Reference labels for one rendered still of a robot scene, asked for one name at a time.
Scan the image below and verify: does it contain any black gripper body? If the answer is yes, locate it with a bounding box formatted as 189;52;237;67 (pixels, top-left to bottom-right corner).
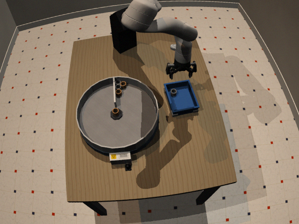
173;58;191;71

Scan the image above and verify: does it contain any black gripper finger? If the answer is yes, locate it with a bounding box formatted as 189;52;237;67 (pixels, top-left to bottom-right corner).
166;63;181;80
184;61;197;78

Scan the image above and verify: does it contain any blue crate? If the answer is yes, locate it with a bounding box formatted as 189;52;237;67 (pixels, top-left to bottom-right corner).
164;80;199;117

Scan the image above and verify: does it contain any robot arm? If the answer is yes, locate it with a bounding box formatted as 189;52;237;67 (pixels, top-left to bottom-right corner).
121;0;198;63

